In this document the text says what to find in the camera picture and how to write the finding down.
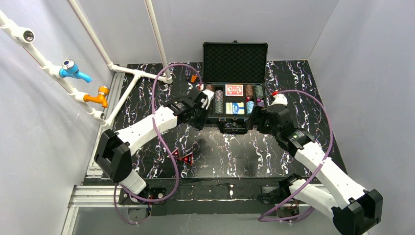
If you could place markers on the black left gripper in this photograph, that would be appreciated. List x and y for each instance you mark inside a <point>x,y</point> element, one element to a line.
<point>201,114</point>

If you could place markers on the light blue chip stack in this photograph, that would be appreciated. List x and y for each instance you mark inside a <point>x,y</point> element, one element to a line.
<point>249,106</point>

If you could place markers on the red card deck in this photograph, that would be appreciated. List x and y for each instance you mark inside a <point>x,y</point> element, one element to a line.
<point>234,90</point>

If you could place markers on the dark green chip stack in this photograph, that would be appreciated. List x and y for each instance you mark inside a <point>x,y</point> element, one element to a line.
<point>219,107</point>

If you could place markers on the brown chip stack in case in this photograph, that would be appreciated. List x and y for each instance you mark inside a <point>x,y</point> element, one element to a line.
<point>249,90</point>

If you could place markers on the grey pink chip stack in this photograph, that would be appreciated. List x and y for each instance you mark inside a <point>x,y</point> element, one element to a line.
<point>219,95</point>

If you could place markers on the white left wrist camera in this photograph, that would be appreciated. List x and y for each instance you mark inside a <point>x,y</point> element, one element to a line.
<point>209,97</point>

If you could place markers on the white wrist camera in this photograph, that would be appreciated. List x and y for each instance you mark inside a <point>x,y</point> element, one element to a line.
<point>278,99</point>
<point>209,97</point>

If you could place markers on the red triangle dealer button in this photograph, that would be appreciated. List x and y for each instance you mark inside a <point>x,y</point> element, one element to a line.
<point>176,154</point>

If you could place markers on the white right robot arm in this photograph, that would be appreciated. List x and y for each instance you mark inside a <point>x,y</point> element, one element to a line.
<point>353,209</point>

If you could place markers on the blue tap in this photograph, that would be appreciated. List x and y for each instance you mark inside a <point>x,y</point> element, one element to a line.
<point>71,69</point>

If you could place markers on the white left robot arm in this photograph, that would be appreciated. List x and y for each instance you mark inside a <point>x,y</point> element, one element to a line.
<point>115,149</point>

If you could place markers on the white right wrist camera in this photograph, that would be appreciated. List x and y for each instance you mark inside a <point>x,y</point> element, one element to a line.
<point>278,99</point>

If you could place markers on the green chip stack in case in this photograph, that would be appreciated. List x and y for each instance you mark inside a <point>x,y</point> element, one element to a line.
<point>259,92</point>

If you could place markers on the white pvc pipe frame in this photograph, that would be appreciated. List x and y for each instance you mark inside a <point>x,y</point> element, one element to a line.
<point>24,37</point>

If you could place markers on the blue card deck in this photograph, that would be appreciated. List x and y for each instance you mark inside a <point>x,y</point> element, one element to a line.
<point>234,108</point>

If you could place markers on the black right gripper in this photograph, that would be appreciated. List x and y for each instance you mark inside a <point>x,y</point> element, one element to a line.
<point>259,119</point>

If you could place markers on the aluminium rail frame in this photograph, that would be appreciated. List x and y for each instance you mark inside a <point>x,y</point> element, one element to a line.
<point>216,155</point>

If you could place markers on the orange tap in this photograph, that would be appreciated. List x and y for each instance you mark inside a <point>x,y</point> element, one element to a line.
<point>100,98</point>

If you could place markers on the black poker case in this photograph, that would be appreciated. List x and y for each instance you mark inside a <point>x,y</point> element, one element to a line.
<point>235,72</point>

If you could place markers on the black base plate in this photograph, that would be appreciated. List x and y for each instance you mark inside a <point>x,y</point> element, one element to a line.
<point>217,196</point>

